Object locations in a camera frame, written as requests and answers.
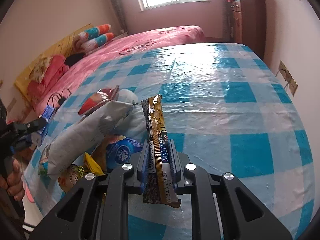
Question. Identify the person left hand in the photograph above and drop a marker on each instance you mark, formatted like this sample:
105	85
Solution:
14	183

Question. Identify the floral beige pillow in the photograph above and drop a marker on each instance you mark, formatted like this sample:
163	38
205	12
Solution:
40	68

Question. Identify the gold coffee stick packet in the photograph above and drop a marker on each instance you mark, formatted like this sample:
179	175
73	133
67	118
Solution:
160	188

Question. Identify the right checkered curtain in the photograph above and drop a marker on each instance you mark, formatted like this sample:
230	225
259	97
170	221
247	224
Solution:
226	21

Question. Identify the folded pink blanket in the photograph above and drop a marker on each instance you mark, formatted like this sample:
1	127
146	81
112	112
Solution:
53	74

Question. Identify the yellow wooden headboard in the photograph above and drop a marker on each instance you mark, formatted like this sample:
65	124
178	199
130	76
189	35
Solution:
63	47

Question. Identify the lower colourful rolled quilt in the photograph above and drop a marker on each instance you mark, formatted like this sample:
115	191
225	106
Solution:
95	43

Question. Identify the silver foil snack bag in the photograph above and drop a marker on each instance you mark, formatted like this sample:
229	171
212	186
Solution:
100	114

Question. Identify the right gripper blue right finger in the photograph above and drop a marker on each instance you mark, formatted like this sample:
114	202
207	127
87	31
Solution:
176	170

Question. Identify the black charger plug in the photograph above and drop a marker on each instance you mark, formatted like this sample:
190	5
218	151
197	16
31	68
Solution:
61	100

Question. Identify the brown wooden cabinet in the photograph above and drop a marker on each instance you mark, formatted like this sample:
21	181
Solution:
248	24

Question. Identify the colourful rolled quilt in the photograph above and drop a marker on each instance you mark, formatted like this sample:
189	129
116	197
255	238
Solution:
89	34
95	43

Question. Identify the pink floral bed cover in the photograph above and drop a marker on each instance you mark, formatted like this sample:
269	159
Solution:
120	49

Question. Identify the yellow green snack wrapper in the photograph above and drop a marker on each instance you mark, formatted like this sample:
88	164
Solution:
74	173

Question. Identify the left checkered curtain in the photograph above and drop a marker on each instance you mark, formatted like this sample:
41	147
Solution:
119	11

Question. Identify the blue white checkered tablecloth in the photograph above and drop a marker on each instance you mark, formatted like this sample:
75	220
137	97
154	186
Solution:
222	107

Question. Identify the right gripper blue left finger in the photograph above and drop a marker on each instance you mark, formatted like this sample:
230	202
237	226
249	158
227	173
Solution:
143	167

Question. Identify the black clothing on bed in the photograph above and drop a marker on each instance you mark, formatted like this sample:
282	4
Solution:
73	59

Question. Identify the upper colourful rolled quilt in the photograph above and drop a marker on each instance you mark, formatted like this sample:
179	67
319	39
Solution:
89	34

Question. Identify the checkered curtain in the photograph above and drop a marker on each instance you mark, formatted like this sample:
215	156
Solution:
226	21
119	11

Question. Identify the wall power socket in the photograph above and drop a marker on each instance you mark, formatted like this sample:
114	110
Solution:
290	83

